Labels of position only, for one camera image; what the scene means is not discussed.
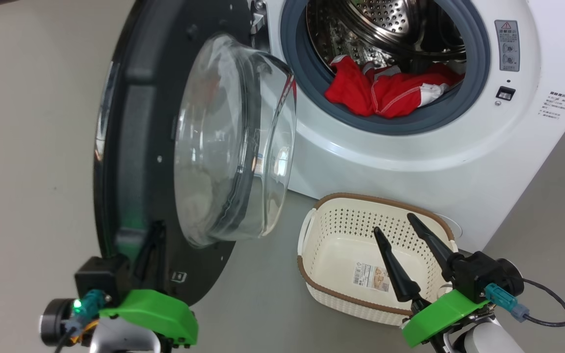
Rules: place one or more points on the stainless steel washing machine drum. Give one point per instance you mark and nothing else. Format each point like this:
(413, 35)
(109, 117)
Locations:
(385, 19)

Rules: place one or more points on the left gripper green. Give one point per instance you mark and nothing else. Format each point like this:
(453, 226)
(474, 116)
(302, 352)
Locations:
(155, 311)

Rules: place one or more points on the right wrist black motor cylinder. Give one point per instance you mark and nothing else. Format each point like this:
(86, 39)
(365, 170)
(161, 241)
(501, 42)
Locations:
(513, 277)

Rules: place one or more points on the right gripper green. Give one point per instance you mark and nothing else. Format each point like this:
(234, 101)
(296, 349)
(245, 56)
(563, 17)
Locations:
(439, 314)

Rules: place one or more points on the red and white garment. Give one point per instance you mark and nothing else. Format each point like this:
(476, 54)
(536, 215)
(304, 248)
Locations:
(356, 90)

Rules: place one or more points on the right black wrist camera box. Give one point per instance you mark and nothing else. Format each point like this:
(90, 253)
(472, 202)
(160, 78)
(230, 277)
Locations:
(476, 277)

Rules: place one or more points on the grey warning sticker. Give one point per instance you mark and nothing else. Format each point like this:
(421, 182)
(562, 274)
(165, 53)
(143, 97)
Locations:
(507, 46)

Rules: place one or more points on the black round glass washer door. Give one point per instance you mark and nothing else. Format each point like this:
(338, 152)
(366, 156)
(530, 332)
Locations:
(140, 147)

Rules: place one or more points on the left black wrist camera box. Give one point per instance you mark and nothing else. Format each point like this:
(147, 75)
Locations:
(101, 279)

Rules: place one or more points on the cream perforated basket brown rim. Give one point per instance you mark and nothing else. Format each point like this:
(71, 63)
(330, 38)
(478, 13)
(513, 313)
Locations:
(341, 255)

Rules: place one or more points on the white front-load washing machine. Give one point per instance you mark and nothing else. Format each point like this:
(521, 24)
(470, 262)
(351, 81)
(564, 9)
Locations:
(410, 162)

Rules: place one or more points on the round white filter cover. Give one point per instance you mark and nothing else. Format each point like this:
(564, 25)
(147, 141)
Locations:
(451, 225)

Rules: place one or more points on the left wrist black motor cylinder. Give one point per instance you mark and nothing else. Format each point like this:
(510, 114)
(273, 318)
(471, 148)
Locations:
(54, 323)

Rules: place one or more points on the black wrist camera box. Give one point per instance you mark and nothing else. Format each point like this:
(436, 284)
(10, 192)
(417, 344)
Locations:
(476, 277)
(101, 279)

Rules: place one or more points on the wrist black motor cylinder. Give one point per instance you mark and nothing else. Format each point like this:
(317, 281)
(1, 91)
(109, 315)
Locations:
(513, 277)
(54, 323)

